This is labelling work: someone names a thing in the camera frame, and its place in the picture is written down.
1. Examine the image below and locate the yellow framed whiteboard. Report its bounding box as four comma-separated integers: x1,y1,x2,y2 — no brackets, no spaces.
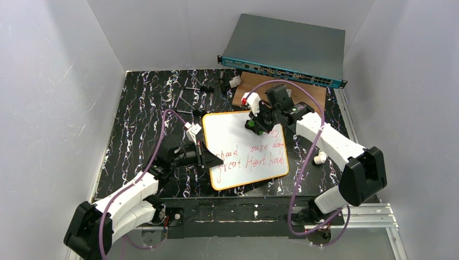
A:
202,112,290,191

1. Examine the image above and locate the green black whiteboard eraser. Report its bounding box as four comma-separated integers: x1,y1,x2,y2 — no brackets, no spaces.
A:
245,120,266,135

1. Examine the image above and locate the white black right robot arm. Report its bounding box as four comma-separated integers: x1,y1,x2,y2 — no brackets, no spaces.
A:
241,80,387,222

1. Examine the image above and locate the white pvc elbow far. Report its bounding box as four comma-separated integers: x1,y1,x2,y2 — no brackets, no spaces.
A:
228,76,241,88

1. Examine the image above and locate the white pvc elbow near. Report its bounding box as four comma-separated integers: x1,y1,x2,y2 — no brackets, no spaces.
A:
313,151,328,165

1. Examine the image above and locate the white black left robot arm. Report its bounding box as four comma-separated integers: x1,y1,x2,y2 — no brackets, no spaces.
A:
63,140,224,259

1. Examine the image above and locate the brown wooden board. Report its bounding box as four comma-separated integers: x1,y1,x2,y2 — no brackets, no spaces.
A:
231,71,327,115

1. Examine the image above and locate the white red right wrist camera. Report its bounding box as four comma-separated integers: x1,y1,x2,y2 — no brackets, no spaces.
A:
241,92,261,116

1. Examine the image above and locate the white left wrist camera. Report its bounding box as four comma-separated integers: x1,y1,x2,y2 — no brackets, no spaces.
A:
185,122,202,145

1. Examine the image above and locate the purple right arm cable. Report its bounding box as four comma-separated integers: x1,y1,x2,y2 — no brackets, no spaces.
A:
244,79,351,248

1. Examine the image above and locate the teal grey network switch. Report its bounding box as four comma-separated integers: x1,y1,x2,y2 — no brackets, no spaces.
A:
218,14,347,89

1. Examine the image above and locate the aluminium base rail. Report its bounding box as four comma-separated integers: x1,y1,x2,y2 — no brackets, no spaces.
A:
67,203,408,260

